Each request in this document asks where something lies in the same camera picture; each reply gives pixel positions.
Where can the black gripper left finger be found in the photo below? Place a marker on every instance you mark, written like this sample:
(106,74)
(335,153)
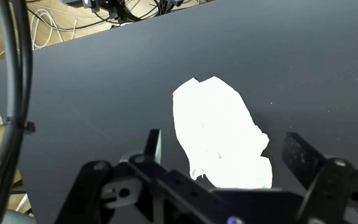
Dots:
(155,145)

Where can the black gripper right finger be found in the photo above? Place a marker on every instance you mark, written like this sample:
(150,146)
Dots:
(302,156)

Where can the white cloth with green print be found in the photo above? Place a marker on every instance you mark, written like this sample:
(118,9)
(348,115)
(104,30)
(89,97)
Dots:
(218,132)

